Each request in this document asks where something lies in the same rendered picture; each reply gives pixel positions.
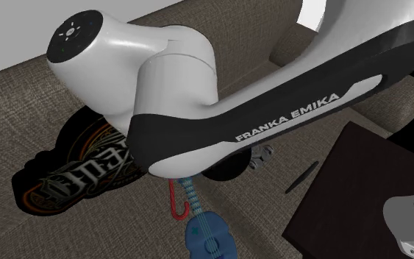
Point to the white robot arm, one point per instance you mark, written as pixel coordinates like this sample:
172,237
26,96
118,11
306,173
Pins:
178,82

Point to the red hook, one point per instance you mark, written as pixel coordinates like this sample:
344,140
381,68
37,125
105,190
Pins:
172,201

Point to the black pen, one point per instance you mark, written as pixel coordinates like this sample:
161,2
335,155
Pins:
301,177

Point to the blue toy guitar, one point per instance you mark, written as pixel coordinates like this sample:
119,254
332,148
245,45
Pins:
210,236

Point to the black cushion with ornate print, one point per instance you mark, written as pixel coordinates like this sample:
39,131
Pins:
81,172

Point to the dark robot stand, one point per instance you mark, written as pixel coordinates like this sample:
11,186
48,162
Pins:
343,204

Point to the brown fabric sofa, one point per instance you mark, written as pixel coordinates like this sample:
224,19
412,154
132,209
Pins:
16,118

